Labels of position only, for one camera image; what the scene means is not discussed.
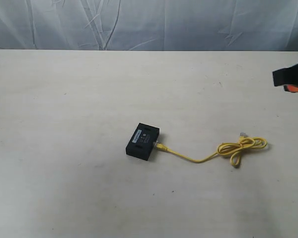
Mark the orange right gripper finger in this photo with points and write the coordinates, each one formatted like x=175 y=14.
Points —
x=291 y=88

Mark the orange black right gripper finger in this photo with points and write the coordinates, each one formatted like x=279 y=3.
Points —
x=286 y=76

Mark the small black electronic box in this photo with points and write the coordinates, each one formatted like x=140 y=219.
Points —
x=142 y=141

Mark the white wrinkled backdrop curtain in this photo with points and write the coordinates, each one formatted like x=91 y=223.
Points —
x=149 y=25

